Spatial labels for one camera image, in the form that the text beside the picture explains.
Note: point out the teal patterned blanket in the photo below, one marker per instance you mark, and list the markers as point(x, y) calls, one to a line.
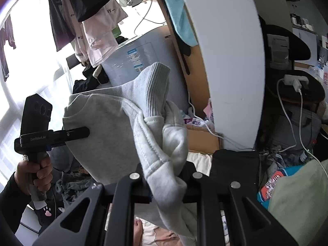
point(271, 182)

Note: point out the light grey sweatshirt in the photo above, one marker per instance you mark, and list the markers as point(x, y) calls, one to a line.
point(102, 133)

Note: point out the grey backpack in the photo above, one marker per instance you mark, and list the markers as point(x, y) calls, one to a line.
point(294, 125)

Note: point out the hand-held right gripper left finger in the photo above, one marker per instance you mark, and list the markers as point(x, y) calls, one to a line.
point(141, 192)

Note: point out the black paw print garment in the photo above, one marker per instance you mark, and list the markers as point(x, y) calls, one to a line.
point(47, 211)

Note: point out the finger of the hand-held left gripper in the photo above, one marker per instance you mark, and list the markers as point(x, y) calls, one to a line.
point(79, 133)

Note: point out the black crumpled garment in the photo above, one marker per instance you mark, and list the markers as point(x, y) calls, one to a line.
point(87, 82)

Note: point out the grey washing machine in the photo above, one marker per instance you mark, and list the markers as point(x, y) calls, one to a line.
point(133, 56)

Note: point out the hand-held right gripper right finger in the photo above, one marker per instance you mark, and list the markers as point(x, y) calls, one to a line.
point(189, 189)

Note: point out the brown board panel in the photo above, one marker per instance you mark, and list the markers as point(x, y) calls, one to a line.
point(197, 69)

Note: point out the cream bear print blanket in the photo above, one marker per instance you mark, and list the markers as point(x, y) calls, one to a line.
point(202, 161)

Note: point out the black office chair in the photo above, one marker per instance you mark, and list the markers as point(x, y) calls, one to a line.
point(294, 94)

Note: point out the dark hanging garment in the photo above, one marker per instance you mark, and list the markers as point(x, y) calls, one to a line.
point(7, 35)

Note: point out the person's left forearm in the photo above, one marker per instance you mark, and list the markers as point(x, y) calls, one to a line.
point(12, 205)

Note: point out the person's left hand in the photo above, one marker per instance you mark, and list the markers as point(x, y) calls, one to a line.
point(44, 175)

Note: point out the teal towel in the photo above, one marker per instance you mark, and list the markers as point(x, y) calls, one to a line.
point(179, 18)

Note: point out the purple packet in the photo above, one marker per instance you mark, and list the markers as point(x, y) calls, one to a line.
point(192, 121)

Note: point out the pink hanging shirt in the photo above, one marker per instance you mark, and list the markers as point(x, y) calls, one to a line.
point(100, 38)

